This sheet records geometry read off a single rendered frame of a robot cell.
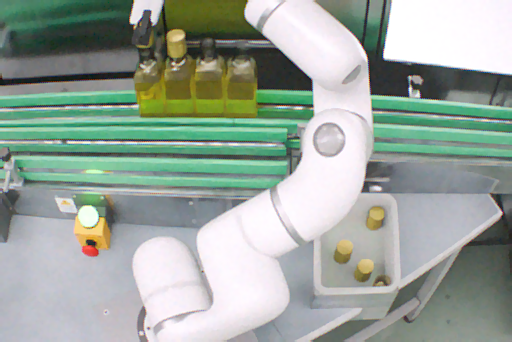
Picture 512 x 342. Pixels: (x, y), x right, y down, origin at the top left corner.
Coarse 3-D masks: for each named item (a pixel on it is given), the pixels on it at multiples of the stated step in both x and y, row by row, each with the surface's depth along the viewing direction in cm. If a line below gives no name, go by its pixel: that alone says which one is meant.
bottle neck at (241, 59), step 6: (234, 42) 113; (240, 42) 114; (246, 42) 113; (234, 48) 113; (240, 48) 112; (246, 48) 113; (234, 54) 114; (240, 54) 113; (246, 54) 114; (234, 60) 115; (240, 60) 115; (246, 60) 115; (240, 66) 116
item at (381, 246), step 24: (360, 216) 136; (384, 216) 135; (336, 240) 134; (360, 240) 133; (384, 240) 133; (336, 264) 130; (384, 264) 130; (336, 288) 120; (360, 288) 120; (384, 288) 119
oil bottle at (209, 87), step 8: (200, 64) 117; (216, 64) 117; (224, 64) 120; (200, 72) 117; (208, 72) 117; (216, 72) 117; (224, 72) 119; (200, 80) 118; (208, 80) 118; (216, 80) 118; (200, 88) 120; (208, 88) 120; (216, 88) 120; (224, 88) 122; (200, 96) 122; (208, 96) 122; (216, 96) 122; (224, 96) 123; (200, 104) 124; (208, 104) 124; (216, 104) 124; (224, 104) 124; (200, 112) 126; (208, 112) 126; (216, 112) 126; (224, 112) 126
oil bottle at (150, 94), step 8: (136, 64) 118; (160, 64) 118; (136, 72) 117; (144, 72) 117; (152, 72) 117; (160, 72) 118; (136, 80) 118; (144, 80) 117; (152, 80) 118; (160, 80) 118; (136, 88) 119; (144, 88) 119; (152, 88) 119; (160, 88) 120; (136, 96) 122; (144, 96) 121; (152, 96) 121; (160, 96) 121; (144, 104) 123; (152, 104) 123; (160, 104) 123; (144, 112) 125; (152, 112) 125; (160, 112) 125
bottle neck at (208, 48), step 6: (204, 42) 114; (210, 42) 115; (204, 48) 113; (210, 48) 113; (216, 48) 115; (204, 54) 114; (210, 54) 114; (216, 54) 116; (204, 60) 116; (210, 60) 116; (216, 60) 117
